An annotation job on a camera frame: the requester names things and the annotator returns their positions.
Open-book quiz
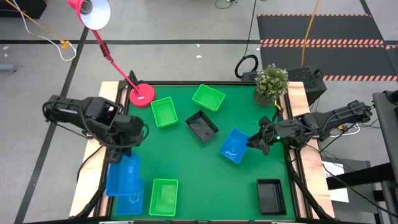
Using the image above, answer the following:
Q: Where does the black metal stand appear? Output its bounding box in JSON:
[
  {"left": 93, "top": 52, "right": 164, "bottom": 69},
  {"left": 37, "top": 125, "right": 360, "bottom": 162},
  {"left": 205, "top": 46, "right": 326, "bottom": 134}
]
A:
[{"left": 372, "top": 90, "right": 398, "bottom": 184}]

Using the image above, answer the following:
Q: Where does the black hazard-striped floor mat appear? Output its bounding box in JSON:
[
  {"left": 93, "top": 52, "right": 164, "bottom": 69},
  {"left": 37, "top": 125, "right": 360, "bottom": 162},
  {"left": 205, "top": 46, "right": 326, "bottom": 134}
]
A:
[{"left": 256, "top": 13, "right": 398, "bottom": 82}]

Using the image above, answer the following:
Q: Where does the black plastic basket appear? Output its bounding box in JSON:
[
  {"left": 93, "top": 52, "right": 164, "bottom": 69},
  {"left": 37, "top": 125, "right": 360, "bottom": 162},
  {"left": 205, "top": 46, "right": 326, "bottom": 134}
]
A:
[
  {"left": 256, "top": 178, "right": 287, "bottom": 217},
  {"left": 185, "top": 110, "right": 220, "bottom": 144}
]

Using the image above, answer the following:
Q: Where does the white paper sheet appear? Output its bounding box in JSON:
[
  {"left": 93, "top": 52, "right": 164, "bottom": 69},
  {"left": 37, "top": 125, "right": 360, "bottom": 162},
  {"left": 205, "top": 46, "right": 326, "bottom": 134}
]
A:
[{"left": 322, "top": 160, "right": 351, "bottom": 203}]

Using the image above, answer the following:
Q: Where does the black looped cable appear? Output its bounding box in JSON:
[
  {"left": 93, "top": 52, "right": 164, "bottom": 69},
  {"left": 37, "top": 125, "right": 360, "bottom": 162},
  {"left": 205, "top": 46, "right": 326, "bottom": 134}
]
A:
[{"left": 234, "top": 0, "right": 260, "bottom": 80}]

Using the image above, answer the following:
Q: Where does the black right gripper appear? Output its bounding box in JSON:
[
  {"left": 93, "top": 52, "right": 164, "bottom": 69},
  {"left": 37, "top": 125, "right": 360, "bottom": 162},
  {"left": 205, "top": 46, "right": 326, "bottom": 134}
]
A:
[{"left": 246, "top": 116, "right": 296, "bottom": 156}]

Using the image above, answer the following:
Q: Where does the blue plastic basket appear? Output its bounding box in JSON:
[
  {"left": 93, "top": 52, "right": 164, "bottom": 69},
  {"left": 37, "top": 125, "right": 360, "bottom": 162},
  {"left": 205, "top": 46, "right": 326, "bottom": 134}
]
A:
[
  {"left": 218, "top": 127, "right": 251, "bottom": 165},
  {"left": 105, "top": 154, "right": 141, "bottom": 197},
  {"left": 115, "top": 179, "right": 146, "bottom": 216}
]

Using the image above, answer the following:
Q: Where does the black floor cabinet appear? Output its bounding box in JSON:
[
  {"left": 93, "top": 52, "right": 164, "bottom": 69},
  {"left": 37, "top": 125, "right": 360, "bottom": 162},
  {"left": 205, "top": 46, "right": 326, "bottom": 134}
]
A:
[{"left": 0, "top": 0, "right": 47, "bottom": 19}]

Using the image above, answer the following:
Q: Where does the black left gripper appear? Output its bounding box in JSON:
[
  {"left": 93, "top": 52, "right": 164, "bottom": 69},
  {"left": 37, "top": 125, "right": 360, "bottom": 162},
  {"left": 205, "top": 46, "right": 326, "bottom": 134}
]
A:
[{"left": 108, "top": 116, "right": 146, "bottom": 165}]

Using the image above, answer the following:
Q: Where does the grey floor object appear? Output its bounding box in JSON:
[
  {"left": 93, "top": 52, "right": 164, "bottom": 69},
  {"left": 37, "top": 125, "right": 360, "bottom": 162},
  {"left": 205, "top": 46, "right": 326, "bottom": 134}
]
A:
[{"left": 0, "top": 63, "right": 19, "bottom": 73}]

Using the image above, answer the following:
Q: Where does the potted plant in ribbed pot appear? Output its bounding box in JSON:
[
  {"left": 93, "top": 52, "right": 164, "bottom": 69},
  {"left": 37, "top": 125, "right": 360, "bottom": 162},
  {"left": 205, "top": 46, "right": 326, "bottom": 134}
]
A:
[{"left": 253, "top": 63, "right": 289, "bottom": 108}]

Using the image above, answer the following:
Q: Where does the white floor cable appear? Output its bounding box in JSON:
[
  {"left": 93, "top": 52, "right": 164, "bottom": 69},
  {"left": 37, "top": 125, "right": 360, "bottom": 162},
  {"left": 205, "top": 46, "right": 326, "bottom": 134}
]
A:
[{"left": 12, "top": 0, "right": 78, "bottom": 62}]

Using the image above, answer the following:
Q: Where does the wooden side board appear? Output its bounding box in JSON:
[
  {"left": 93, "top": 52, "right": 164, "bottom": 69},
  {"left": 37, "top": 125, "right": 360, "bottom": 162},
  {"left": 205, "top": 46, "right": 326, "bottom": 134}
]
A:
[
  {"left": 68, "top": 81, "right": 128, "bottom": 218},
  {"left": 279, "top": 81, "right": 336, "bottom": 218}
]

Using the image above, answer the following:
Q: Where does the black aluminium table frame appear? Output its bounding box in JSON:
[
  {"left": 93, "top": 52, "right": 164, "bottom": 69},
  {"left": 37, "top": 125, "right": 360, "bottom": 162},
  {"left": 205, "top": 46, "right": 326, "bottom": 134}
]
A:
[{"left": 93, "top": 80, "right": 335, "bottom": 224}]

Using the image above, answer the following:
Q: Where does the green plastic basket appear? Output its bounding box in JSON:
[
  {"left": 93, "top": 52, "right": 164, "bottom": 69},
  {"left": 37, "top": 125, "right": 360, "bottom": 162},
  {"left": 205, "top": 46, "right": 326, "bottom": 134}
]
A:
[
  {"left": 149, "top": 178, "right": 179, "bottom": 217},
  {"left": 192, "top": 83, "right": 226, "bottom": 113},
  {"left": 150, "top": 96, "right": 179, "bottom": 128}
]

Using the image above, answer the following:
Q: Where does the orange hanging cable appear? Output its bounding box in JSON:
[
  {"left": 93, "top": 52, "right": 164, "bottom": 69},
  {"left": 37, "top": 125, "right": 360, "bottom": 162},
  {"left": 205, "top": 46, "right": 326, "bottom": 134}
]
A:
[{"left": 300, "top": 0, "right": 321, "bottom": 67}]

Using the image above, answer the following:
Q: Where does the orange cable with yellow plug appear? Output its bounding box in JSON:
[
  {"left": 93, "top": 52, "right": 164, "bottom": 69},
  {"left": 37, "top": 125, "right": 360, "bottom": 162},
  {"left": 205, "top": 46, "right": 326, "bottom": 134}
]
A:
[{"left": 4, "top": 0, "right": 71, "bottom": 50}]

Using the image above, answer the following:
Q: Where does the red desk lamp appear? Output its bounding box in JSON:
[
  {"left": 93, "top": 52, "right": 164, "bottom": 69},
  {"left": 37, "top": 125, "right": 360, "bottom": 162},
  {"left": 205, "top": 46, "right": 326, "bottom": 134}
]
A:
[{"left": 67, "top": 0, "right": 156, "bottom": 108}]

